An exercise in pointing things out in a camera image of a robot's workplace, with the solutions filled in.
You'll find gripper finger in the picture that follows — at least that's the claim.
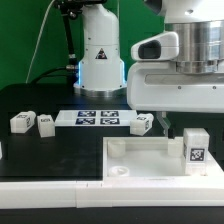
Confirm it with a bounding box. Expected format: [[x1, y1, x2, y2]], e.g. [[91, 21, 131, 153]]
[[157, 112, 174, 139]]

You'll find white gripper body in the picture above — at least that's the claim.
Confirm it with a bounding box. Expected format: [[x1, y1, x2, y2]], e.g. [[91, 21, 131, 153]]
[[127, 62, 224, 113]]

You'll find white square tabletop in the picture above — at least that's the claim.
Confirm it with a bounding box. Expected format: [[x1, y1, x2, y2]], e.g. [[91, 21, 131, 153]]
[[101, 135, 224, 183]]

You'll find white L-shaped obstacle fence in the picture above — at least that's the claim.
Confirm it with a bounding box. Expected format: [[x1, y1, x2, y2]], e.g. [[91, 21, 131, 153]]
[[0, 178, 224, 209]]

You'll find white part at left edge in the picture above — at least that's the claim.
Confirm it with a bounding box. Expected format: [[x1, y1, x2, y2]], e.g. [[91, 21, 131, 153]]
[[0, 141, 3, 160]]

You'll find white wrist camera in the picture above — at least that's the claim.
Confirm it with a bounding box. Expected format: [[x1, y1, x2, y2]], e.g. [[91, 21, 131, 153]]
[[131, 31, 179, 61]]

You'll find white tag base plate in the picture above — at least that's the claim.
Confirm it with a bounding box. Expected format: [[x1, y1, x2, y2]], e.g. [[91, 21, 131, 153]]
[[55, 110, 137, 127]]

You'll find black cable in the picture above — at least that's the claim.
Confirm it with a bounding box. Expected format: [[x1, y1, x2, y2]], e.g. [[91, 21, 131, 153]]
[[29, 67, 78, 84]]

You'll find white cable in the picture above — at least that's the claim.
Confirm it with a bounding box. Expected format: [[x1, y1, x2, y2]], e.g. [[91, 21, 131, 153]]
[[25, 0, 56, 84]]

